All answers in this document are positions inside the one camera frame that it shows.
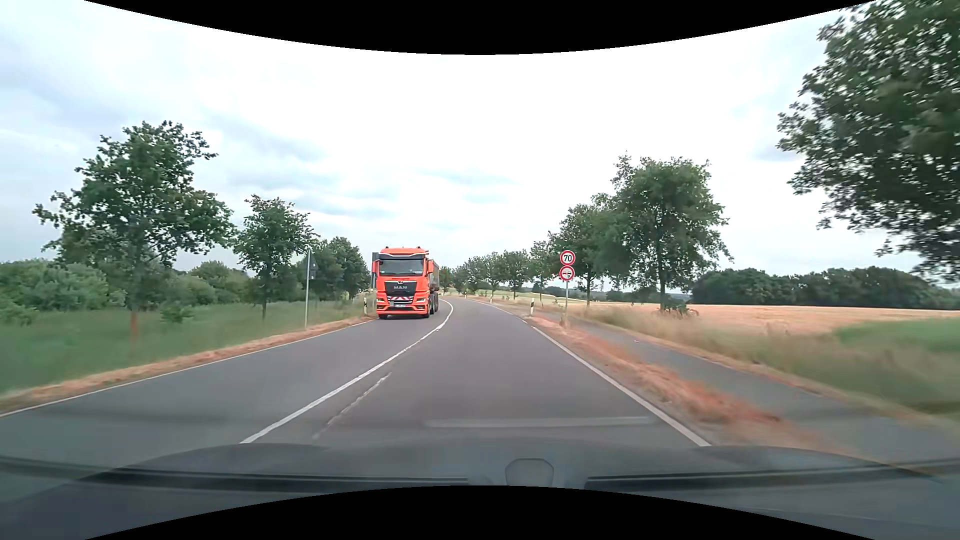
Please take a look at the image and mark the row of trees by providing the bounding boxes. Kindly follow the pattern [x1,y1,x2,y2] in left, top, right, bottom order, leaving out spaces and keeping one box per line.
[439,202,624,306]

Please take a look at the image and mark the orange lorry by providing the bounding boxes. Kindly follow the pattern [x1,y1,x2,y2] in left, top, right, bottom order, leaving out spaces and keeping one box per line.
[371,246,442,321]

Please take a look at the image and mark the round speed limit road sign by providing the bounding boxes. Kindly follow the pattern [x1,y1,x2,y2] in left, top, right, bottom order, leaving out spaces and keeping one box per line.
[558,249,577,325]

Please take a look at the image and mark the grey asphalt road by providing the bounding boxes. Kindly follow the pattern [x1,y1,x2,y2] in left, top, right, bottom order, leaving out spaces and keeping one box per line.
[0,297,706,481]

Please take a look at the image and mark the road sign on grey pole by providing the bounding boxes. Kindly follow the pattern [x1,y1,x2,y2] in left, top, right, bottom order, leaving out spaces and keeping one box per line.
[303,248,317,330]

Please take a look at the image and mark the road markings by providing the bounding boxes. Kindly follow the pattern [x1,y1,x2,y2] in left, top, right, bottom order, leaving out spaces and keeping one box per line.
[0,298,711,448]

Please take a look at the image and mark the large roadside tree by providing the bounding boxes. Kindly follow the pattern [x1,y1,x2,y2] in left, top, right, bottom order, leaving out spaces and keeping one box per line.
[600,155,733,312]

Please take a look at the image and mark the car's own bonnet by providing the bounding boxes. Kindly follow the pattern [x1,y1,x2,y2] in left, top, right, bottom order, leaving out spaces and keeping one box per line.
[0,441,960,540]

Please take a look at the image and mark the small leafy tree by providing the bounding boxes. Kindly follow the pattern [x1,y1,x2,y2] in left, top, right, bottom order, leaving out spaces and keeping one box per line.
[231,195,319,322]

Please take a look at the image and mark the dry brown grass strip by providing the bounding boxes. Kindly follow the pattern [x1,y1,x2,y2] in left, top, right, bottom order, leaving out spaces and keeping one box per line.
[468,297,826,451]

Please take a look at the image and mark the grey asphalt cycle path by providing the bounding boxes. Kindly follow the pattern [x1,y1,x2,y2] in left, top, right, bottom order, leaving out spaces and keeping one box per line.
[480,298,960,466]

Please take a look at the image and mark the golden grain field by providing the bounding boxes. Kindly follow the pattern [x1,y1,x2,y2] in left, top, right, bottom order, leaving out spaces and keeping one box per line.
[495,291,960,336]

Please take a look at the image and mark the distant wood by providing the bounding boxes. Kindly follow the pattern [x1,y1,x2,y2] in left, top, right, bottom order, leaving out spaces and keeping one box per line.
[688,266,960,312]

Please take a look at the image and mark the tall leafy tree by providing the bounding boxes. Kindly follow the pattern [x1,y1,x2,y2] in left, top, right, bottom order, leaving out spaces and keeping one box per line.
[33,120,237,340]

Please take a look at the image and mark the tall grass verge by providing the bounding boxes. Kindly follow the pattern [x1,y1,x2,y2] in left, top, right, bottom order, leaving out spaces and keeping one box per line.
[570,303,960,421]

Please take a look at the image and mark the green grass verge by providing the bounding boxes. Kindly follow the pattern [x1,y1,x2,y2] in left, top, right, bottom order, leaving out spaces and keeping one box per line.
[0,298,374,410]

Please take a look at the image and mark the green bushes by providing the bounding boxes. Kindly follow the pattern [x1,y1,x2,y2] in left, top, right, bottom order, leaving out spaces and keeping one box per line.
[0,237,372,327]

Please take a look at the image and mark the big dark green tree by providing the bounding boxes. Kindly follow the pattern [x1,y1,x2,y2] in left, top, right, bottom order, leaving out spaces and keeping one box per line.
[777,0,960,282]

